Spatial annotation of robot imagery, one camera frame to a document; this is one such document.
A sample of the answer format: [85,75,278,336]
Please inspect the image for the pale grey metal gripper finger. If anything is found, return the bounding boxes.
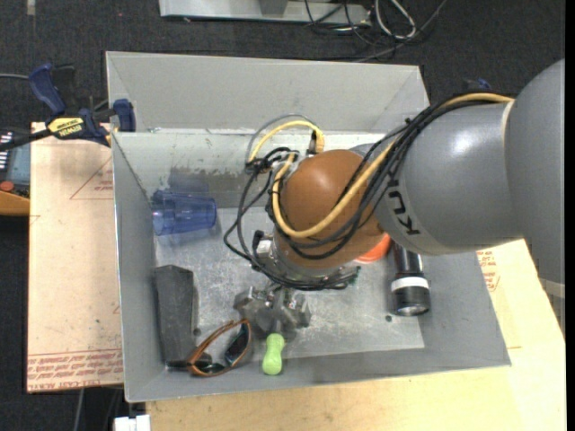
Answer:
[233,286,276,337]
[277,292,313,332]

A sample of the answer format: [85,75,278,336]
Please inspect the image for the brown sunglasses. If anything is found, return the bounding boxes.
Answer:
[166,318,254,378]

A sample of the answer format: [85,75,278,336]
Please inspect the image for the grey metal bin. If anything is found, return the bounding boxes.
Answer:
[105,50,513,404]

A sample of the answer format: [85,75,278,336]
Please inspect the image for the dark green flat block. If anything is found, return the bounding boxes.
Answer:
[153,264,200,364]

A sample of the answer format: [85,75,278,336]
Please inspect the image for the orange round thing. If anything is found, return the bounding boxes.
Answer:
[354,233,393,265]

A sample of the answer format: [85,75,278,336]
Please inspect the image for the black flashlight with white band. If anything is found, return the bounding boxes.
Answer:
[387,239,433,318]

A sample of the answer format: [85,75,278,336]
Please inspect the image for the blue clear plastic cup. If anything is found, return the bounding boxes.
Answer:
[151,189,218,238]

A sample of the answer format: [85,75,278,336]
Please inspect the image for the light green toy handle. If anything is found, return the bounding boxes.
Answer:
[261,332,287,376]

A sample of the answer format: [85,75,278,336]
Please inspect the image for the black cylinder on white bracket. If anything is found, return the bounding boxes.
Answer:
[252,228,276,265]

